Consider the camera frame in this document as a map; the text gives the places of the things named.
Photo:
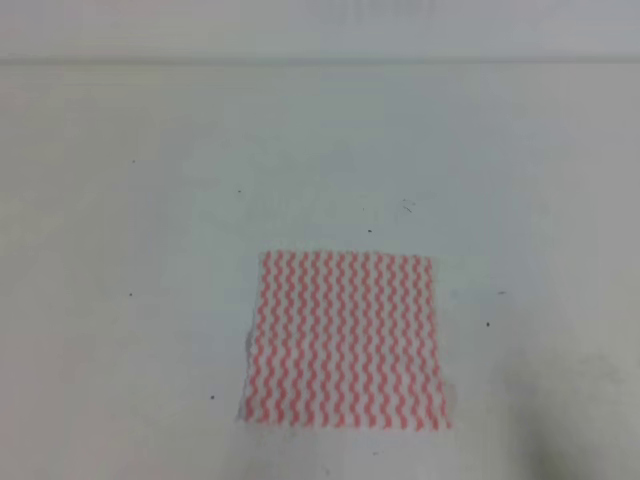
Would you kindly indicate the pink white wavy striped towel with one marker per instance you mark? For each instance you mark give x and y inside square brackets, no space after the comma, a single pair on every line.
[344,339]

